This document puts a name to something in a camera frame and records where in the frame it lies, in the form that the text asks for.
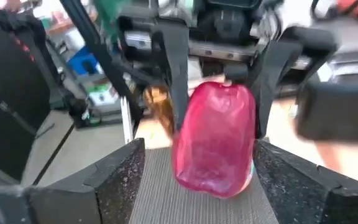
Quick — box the blue container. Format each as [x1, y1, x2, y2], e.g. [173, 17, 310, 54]
[66, 45, 100, 77]

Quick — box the black toaster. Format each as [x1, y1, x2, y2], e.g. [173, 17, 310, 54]
[295, 46, 358, 144]

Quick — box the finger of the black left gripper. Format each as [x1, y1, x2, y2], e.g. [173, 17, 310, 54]
[152, 22, 190, 132]
[254, 26, 339, 139]

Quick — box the black bag with red marks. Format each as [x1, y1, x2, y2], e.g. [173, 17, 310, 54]
[0, 8, 53, 183]

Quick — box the red plastic cup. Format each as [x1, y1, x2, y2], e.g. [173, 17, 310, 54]
[170, 81, 257, 200]

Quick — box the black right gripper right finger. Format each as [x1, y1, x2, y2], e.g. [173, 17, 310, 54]
[252, 139, 358, 224]

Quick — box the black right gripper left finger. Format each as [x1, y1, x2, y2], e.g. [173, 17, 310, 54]
[0, 138, 146, 224]

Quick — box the amber translucent cup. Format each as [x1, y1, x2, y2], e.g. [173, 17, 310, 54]
[142, 86, 177, 138]

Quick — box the green and white box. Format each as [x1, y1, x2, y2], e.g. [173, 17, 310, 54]
[87, 82, 120, 108]

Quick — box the grey woven placemat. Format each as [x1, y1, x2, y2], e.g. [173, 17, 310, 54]
[128, 145, 280, 224]

